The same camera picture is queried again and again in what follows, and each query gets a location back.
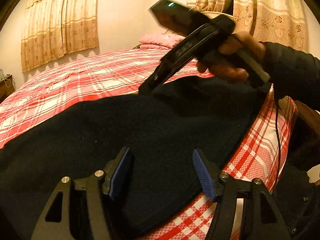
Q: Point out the black sweater with studs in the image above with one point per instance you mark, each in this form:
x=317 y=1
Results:
x=150 y=130

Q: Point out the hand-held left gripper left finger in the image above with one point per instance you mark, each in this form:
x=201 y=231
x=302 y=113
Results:
x=121 y=173

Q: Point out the red plaid bed sheet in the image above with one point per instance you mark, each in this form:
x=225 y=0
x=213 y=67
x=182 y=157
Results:
x=75 y=80

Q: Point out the cream wooden headboard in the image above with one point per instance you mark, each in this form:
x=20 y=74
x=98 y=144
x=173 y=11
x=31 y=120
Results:
x=212 y=13

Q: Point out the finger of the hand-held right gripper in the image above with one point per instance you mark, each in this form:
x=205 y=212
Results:
x=155 y=81

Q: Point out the person's right forearm dark sleeve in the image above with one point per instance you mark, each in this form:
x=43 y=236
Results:
x=292 y=72

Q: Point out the brown wooden dresser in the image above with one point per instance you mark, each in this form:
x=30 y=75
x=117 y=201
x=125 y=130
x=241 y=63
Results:
x=6 y=90

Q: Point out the person's dark clothing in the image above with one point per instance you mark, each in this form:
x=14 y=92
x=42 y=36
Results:
x=300 y=205

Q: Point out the person's right hand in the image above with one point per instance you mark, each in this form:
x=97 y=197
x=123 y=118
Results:
x=250 y=42

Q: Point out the beige floral window curtain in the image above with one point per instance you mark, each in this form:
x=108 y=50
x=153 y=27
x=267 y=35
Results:
x=42 y=30
x=81 y=20

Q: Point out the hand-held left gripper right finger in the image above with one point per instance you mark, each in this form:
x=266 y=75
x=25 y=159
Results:
x=203 y=175

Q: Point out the pink folded blanket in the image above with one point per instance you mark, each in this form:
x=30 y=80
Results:
x=160 y=40

